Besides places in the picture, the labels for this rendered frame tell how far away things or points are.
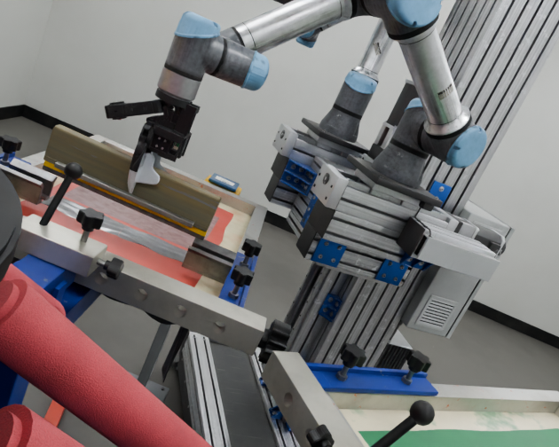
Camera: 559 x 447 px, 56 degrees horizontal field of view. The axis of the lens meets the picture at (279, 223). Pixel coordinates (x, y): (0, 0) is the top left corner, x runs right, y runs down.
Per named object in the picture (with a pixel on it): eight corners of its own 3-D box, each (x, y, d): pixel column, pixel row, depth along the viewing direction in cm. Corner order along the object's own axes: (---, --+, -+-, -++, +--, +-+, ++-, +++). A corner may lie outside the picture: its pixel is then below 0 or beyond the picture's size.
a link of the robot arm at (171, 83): (158, 66, 97) (169, 66, 104) (150, 90, 98) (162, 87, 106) (196, 82, 97) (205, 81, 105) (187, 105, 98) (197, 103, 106)
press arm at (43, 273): (38, 268, 84) (47, 240, 83) (74, 282, 84) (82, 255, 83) (-29, 317, 68) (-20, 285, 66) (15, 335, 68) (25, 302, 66)
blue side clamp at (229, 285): (227, 273, 124) (239, 247, 122) (247, 281, 124) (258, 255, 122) (201, 335, 95) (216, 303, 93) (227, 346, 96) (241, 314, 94)
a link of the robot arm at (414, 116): (412, 145, 158) (433, 102, 155) (441, 160, 148) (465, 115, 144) (383, 133, 152) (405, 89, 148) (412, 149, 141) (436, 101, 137)
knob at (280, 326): (246, 340, 93) (262, 305, 91) (275, 352, 93) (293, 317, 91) (240, 363, 86) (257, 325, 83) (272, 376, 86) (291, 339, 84)
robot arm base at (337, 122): (346, 136, 206) (358, 112, 204) (361, 146, 193) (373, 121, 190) (313, 122, 201) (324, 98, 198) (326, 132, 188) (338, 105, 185)
